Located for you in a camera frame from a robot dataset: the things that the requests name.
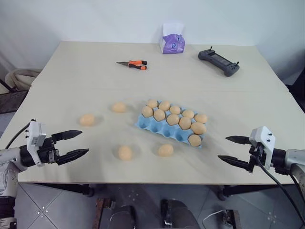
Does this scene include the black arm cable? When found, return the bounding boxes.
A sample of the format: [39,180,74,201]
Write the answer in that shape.
[5,123,31,149]
[258,156,305,217]

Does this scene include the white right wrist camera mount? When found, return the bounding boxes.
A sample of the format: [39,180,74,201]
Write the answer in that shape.
[249,125,278,171]

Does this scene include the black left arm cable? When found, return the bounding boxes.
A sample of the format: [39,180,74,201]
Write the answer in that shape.
[5,123,31,149]

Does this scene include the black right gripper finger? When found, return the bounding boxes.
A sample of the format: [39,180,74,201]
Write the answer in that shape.
[217,155,251,171]
[225,135,251,146]

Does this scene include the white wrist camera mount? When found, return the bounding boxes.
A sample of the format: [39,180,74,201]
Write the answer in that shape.
[25,120,47,166]
[249,125,278,171]

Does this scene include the blue egg tray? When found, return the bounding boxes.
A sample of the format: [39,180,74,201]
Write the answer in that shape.
[136,99,208,150]

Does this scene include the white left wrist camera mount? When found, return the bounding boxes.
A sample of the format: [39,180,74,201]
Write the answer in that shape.
[25,120,47,166]

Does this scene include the orange black pliers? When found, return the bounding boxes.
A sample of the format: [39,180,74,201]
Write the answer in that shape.
[116,60,148,71]

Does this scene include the grey handheld remote controller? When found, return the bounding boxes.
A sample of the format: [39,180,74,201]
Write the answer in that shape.
[198,46,241,78]

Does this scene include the purple white tissue box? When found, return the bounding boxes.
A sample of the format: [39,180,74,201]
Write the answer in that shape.
[158,22,187,55]

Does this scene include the black table leg with caster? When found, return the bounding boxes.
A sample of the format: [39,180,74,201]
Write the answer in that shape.
[217,184,294,201]

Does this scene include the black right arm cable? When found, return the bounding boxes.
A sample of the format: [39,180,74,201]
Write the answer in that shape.
[258,156,305,217]

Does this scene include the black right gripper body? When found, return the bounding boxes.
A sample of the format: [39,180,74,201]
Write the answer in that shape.
[247,142,265,174]

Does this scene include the rusty brown metal bracket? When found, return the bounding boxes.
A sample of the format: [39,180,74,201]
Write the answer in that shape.
[223,209,241,229]
[95,198,112,229]

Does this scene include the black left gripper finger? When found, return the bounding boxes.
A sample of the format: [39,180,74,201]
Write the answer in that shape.
[57,148,90,166]
[51,130,84,144]

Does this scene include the white floor cable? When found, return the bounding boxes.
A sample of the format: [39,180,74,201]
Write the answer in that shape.
[202,209,226,229]

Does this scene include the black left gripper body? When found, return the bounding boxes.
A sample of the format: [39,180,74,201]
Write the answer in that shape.
[37,137,61,166]

